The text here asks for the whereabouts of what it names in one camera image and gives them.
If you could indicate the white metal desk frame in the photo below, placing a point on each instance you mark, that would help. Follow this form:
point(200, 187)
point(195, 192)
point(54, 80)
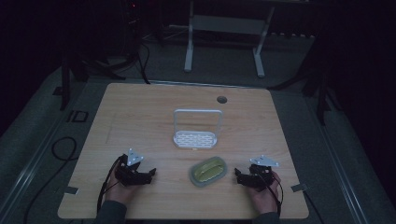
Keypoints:
point(224, 25)

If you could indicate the grey tape piece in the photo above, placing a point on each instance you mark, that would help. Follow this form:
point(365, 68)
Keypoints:
point(299, 187)
point(71, 190)

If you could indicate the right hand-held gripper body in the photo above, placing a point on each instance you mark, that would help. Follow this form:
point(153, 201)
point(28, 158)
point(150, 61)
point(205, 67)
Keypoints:
point(260, 175)

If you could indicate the black floor tape marking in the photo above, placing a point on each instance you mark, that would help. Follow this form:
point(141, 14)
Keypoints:
point(77, 116)

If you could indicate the person's left hand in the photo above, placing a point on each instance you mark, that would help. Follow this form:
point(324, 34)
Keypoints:
point(120, 192)

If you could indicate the dark metal stand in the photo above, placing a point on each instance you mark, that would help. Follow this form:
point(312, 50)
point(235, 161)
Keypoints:
point(67, 77)
point(320, 93)

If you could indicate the person's right hand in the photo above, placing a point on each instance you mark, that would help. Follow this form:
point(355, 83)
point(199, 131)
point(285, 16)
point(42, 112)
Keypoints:
point(264, 197)

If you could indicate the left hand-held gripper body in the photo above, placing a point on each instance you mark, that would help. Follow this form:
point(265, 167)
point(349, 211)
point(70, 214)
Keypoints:
point(129, 175)

